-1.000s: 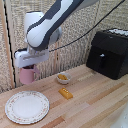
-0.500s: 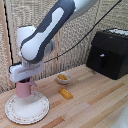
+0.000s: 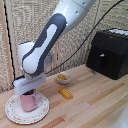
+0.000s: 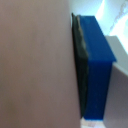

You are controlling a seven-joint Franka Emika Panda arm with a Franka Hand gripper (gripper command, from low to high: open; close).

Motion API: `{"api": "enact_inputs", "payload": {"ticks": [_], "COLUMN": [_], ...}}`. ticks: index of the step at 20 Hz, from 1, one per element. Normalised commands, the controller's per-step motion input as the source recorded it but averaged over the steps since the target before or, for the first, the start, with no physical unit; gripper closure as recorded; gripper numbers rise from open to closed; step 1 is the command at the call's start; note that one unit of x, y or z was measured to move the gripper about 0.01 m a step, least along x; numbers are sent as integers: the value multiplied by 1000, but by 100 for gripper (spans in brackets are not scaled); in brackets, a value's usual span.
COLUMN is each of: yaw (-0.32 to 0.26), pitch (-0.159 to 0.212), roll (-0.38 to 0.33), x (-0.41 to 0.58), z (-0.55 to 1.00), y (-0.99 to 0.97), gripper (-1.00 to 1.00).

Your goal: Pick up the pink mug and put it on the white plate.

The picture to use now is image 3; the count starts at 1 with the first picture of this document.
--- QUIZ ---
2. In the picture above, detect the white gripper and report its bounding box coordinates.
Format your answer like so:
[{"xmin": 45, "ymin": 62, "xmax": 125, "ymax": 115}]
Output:
[{"xmin": 13, "ymin": 73, "xmax": 47, "ymax": 95}]

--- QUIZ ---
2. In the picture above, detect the pink mug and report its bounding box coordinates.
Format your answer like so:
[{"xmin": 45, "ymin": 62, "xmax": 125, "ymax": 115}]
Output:
[{"xmin": 19, "ymin": 89, "xmax": 44, "ymax": 113}]

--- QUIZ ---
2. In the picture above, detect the yellow butter block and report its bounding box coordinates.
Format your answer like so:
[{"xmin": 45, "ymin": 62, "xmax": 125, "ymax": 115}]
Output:
[{"xmin": 58, "ymin": 87, "xmax": 74, "ymax": 100}]

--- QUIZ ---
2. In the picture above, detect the black cable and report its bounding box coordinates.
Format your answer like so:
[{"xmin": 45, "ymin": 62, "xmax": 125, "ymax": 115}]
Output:
[{"xmin": 44, "ymin": 0, "xmax": 126, "ymax": 75}]

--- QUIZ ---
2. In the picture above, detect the black box appliance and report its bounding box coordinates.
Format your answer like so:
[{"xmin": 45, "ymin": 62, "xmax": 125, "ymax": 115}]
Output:
[{"xmin": 85, "ymin": 28, "xmax": 128, "ymax": 81}]

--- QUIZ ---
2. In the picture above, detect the orange food in bowl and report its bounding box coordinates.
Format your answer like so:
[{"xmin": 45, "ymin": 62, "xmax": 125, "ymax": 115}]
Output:
[{"xmin": 57, "ymin": 74, "xmax": 69, "ymax": 81}]

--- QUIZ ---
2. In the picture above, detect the white floral-rimmed plate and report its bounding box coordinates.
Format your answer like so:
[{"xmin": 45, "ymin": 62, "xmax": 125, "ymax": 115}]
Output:
[{"xmin": 4, "ymin": 91, "xmax": 51, "ymax": 125}]

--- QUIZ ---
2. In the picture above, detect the small white bowl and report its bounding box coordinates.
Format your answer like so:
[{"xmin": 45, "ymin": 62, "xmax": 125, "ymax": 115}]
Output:
[{"xmin": 55, "ymin": 72, "xmax": 72, "ymax": 85}]

